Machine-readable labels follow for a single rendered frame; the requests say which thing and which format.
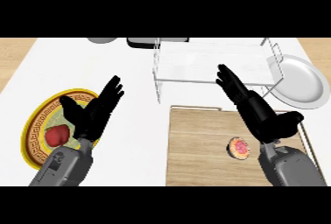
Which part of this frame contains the dark grey appliance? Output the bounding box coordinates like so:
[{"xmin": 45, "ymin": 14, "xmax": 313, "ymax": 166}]
[{"xmin": 125, "ymin": 38, "xmax": 190, "ymax": 50}]

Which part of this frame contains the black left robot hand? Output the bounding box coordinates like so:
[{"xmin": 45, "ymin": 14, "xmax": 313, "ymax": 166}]
[{"xmin": 57, "ymin": 74, "xmax": 125, "ymax": 143}]

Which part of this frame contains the red apple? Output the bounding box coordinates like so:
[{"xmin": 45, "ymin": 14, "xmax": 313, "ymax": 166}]
[{"xmin": 44, "ymin": 124, "xmax": 70, "ymax": 148}]

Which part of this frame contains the yellow patterned round plate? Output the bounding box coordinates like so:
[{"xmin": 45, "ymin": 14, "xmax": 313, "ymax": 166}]
[{"xmin": 19, "ymin": 87, "xmax": 102, "ymax": 170}]

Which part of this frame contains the grey round object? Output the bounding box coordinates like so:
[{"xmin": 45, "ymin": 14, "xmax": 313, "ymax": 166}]
[{"xmin": 87, "ymin": 38, "xmax": 119, "ymax": 45}]

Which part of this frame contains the white wire tiered shelf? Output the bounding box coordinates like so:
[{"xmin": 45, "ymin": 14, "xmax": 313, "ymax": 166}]
[{"xmin": 150, "ymin": 38, "xmax": 286, "ymax": 105}]

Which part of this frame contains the wooden tray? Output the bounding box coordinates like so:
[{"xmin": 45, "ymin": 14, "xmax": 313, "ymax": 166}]
[{"xmin": 165, "ymin": 105, "xmax": 322, "ymax": 187}]

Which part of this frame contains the white round plate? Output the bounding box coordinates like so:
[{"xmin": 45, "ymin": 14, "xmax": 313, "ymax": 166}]
[{"xmin": 264, "ymin": 53, "xmax": 331, "ymax": 110}]

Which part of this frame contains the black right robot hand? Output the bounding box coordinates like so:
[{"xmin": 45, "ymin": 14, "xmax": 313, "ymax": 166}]
[{"xmin": 214, "ymin": 64, "xmax": 305, "ymax": 144}]

